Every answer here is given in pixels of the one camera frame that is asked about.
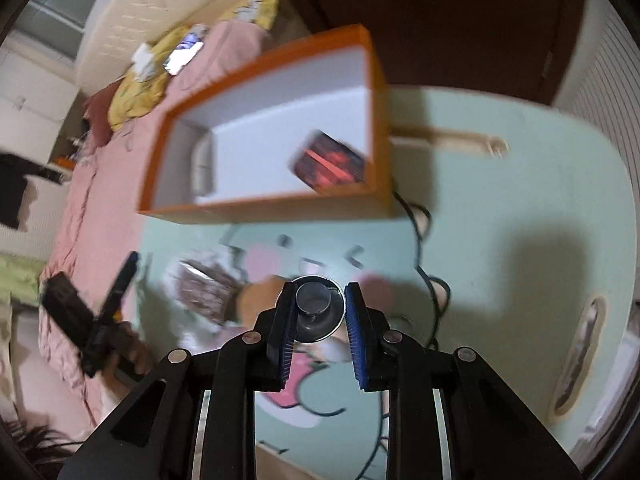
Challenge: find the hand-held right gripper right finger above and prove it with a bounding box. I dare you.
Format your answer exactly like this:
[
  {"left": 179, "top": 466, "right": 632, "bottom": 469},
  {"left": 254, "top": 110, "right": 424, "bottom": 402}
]
[{"left": 344, "top": 281, "right": 583, "bottom": 480}]

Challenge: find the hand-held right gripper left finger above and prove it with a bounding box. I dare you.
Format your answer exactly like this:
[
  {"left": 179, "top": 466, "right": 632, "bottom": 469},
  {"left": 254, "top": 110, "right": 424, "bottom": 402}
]
[{"left": 57, "top": 281, "right": 301, "bottom": 480}]

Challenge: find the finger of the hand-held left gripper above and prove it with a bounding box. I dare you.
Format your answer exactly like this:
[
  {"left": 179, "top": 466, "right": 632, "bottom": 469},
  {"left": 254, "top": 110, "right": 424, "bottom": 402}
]
[{"left": 100, "top": 251, "right": 141, "bottom": 326}]

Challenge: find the orange cardboard box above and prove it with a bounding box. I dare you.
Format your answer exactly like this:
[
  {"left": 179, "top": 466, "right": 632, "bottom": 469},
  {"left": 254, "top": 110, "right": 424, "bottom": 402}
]
[{"left": 137, "top": 24, "right": 401, "bottom": 225}]

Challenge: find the person's left hand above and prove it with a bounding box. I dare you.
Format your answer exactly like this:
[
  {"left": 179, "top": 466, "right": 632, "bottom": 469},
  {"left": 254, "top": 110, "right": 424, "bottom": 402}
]
[{"left": 117, "top": 327, "right": 156, "bottom": 380}]

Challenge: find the green cloth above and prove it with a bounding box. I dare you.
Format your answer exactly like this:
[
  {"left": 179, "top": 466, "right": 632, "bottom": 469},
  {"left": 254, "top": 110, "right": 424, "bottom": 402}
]
[{"left": 0, "top": 252, "right": 48, "bottom": 306}]

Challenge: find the tan soft object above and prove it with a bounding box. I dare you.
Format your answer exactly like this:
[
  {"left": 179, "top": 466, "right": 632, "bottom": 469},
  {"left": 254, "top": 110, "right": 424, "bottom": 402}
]
[{"left": 235, "top": 280, "right": 286, "bottom": 333}]

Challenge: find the brown packet in clear wrap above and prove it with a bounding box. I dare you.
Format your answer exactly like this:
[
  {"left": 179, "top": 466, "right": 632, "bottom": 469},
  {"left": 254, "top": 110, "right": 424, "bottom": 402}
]
[{"left": 167, "top": 252, "right": 246, "bottom": 328}]

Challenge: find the pink blanket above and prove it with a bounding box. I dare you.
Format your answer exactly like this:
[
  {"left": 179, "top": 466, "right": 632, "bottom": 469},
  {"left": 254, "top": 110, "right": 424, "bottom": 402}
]
[{"left": 37, "top": 25, "right": 266, "bottom": 421}]

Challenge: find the dark hanging clothing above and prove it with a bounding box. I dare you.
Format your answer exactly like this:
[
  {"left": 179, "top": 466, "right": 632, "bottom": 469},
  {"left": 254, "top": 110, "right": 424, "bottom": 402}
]
[{"left": 0, "top": 152, "right": 66, "bottom": 231}]

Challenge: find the dark red pillow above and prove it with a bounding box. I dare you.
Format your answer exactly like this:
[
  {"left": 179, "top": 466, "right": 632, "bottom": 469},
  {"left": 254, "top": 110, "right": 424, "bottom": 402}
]
[{"left": 82, "top": 82, "right": 126, "bottom": 148}]

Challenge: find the brown drink carton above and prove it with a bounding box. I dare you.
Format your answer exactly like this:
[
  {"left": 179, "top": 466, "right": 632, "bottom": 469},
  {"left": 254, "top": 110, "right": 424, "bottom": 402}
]
[{"left": 289, "top": 130, "right": 368, "bottom": 196}]

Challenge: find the large yellow pillow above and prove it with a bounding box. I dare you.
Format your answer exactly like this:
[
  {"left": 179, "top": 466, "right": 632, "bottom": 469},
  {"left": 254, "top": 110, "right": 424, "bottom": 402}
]
[{"left": 107, "top": 25, "right": 211, "bottom": 131}]

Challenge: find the white wardrobe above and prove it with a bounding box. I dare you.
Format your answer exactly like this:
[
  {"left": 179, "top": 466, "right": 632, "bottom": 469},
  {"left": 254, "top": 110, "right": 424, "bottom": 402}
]
[{"left": 0, "top": 30, "right": 83, "bottom": 166}]

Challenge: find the smartphone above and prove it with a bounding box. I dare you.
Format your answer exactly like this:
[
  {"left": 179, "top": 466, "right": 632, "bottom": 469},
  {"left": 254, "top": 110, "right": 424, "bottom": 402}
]
[{"left": 162, "top": 32, "right": 206, "bottom": 76}]

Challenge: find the cream tufted headboard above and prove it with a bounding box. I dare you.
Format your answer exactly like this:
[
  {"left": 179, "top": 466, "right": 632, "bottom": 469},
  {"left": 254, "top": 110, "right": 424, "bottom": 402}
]
[{"left": 75, "top": 0, "right": 281, "bottom": 96}]

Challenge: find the small yellow printed pillow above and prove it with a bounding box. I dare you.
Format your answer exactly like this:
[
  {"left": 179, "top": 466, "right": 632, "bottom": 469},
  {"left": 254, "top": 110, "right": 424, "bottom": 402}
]
[{"left": 220, "top": 0, "right": 281, "bottom": 31}]

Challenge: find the dark brown wooden door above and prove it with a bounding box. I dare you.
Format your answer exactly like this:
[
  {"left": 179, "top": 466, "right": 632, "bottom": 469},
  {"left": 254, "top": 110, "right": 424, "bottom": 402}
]
[{"left": 260, "top": 0, "right": 588, "bottom": 106}]

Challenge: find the white slatted panel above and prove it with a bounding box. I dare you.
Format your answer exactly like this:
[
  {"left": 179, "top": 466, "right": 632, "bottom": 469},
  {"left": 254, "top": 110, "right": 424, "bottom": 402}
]
[{"left": 552, "top": 0, "right": 640, "bottom": 186}]

